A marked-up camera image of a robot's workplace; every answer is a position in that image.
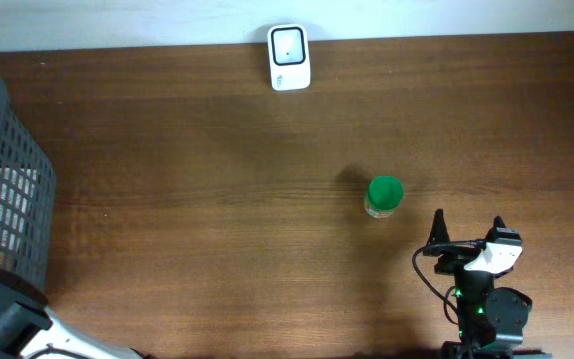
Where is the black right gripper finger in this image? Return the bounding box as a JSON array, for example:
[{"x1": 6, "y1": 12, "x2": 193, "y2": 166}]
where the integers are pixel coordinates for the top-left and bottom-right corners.
[
  {"x1": 484, "y1": 216, "x2": 521, "y2": 244},
  {"x1": 427, "y1": 209, "x2": 450, "y2": 245}
]

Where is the green lid jar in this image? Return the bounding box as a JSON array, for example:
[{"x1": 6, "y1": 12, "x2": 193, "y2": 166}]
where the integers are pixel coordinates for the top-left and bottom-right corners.
[{"x1": 363, "y1": 176, "x2": 404, "y2": 219}]

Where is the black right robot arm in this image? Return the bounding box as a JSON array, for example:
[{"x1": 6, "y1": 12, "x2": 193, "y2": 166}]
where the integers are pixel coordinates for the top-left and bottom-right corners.
[{"x1": 412, "y1": 209, "x2": 552, "y2": 359}]

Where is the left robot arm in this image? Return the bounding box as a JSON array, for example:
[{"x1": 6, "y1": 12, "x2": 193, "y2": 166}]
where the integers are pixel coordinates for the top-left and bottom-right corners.
[{"x1": 0, "y1": 249, "x2": 439, "y2": 358}]

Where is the white barcode scanner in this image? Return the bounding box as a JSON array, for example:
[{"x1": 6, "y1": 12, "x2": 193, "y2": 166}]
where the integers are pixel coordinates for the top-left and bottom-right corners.
[{"x1": 267, "y1": 24, "x2": 311, "y2": 92}]

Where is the white box in basket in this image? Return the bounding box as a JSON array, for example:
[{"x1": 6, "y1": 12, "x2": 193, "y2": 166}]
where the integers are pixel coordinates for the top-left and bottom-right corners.
[{"x1": 0, "y1": 167, "x2": 39, "y2": 253}]

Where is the dark grey mesh basket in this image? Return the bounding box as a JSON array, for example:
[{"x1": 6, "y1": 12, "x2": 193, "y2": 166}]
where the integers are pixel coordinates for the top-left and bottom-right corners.
[{"x1": 0, "y1": 77, "x2": 57, "y2": 291}]

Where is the black camera cable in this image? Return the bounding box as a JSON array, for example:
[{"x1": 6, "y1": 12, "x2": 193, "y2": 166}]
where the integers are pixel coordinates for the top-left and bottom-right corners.
[{"x1": 411, "y1": 239, "x2": 487, "y2": 325}]

